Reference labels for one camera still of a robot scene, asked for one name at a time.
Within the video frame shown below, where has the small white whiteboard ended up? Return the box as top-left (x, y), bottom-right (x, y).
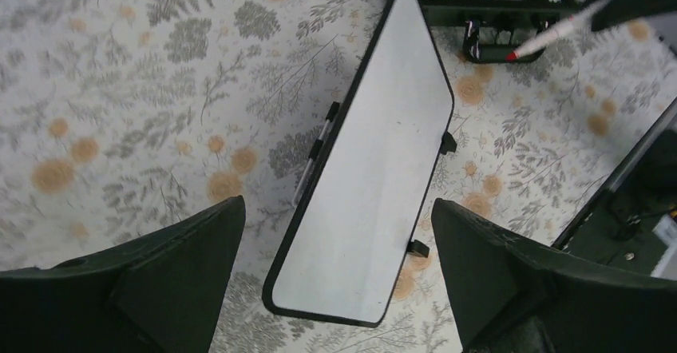
top-left (262, 0), bottom-right (455, 327)

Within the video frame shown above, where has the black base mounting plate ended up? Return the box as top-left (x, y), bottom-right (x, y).
top-left (553, 102), bottom-right (676, 280)

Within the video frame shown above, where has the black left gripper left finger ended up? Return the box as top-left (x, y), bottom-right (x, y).
top-left (1, 196), bottom-right (246, 352)

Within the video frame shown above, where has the white marker pen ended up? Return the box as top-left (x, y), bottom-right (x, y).
top-left (505, 0), bottom-right (611, 61)

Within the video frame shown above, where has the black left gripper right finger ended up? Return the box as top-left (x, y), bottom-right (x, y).
top-left (431, 198), bottom-right (676, 352)

